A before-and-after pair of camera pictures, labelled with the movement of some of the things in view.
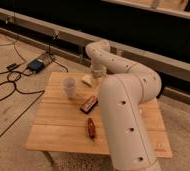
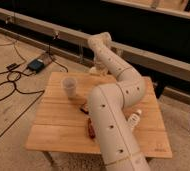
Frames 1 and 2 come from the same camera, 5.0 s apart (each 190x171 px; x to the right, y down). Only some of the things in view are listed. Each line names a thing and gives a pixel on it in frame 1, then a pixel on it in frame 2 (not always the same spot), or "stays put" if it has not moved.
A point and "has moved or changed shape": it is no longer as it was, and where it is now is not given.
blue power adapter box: (36, 65) stays put
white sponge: (87, 78) has moved or changed shape
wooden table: (68, 117) stays put
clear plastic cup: (69, 83) stays put
